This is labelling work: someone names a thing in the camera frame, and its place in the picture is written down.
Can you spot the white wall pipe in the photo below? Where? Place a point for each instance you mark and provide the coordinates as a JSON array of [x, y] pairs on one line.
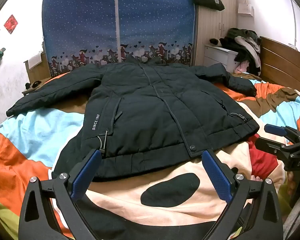
[[294, 20]]

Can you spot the green wall hook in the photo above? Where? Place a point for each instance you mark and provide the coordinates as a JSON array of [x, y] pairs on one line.
[[0, 53]]

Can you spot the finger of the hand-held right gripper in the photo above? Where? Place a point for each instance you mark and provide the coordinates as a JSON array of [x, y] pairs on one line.
[[267, 143], [275, 129]]

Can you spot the small black object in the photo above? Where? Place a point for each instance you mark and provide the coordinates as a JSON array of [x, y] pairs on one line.
[[34, 83]]

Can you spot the pile of dark clothes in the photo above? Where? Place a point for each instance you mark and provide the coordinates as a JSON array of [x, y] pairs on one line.
[[242, 45]]

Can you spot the colourful patterned bed blanket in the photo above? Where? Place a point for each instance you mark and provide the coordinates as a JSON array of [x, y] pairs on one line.
[[19, 160]]

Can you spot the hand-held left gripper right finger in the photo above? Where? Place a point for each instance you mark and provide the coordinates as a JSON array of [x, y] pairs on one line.
[[216, 175]]

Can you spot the black padded jacket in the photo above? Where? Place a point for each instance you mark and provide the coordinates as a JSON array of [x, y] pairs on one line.
[[152, 110]]

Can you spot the black and white plush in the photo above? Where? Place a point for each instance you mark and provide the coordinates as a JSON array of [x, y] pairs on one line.
[[213, 41]]

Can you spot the wooden wardrobe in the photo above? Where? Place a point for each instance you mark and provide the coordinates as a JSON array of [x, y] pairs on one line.
[[210, 30]]

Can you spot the wooden nightstand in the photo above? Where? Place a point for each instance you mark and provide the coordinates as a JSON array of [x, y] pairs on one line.
[[39, 72]]

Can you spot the white drawer cabinet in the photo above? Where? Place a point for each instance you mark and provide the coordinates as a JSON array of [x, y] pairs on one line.
[[217, 55]]

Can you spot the blue printed fabric wardrobe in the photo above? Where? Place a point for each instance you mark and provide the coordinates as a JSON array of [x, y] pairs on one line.
[[90, 17]]

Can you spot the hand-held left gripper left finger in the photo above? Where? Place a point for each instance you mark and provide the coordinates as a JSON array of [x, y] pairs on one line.
[[86, 175]]

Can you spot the person's right hand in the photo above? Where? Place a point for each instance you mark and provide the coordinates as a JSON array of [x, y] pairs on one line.
[[291, 183]]

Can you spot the white paper bag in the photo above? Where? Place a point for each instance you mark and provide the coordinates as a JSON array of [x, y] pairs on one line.
[[245, 7]]

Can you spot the white paper sheet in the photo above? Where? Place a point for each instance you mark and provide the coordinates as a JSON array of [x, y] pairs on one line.
[[35, 60]]

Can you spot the pink cloth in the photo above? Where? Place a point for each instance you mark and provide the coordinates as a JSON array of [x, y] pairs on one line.
[[241, 68]]

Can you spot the red paper wall decoration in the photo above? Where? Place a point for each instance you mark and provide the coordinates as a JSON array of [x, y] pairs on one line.
[[10, 24]]

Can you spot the wooden headboard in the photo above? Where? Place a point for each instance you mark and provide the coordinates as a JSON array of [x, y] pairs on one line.
[[280, 60]]

